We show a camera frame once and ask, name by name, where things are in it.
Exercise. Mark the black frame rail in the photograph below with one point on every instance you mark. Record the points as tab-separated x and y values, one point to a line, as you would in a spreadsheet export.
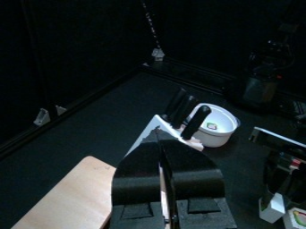
199	76
66	110

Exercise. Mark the light wooden cutting board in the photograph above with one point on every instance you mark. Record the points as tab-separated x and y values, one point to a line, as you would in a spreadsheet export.
70	196

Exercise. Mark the white corner bracket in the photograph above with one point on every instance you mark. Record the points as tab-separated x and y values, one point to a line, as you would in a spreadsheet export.
41	117
157	54
60	110

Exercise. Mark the white knife block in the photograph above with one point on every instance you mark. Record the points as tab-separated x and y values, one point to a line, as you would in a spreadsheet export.
148	129

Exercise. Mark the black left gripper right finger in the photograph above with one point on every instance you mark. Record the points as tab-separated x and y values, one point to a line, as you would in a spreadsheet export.
195	176

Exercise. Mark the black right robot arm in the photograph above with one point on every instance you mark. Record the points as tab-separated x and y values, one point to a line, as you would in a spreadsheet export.
264	68

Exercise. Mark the white pot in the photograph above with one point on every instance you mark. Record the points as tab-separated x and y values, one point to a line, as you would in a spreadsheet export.
220	135

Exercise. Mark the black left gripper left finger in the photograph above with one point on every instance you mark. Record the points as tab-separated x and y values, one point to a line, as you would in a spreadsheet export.
135	176

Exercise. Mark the small colourful sushi piece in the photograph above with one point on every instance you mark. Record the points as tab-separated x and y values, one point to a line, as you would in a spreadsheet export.
211	126

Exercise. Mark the white sushi piece green filling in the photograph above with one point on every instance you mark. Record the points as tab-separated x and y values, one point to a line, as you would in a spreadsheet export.
296	218

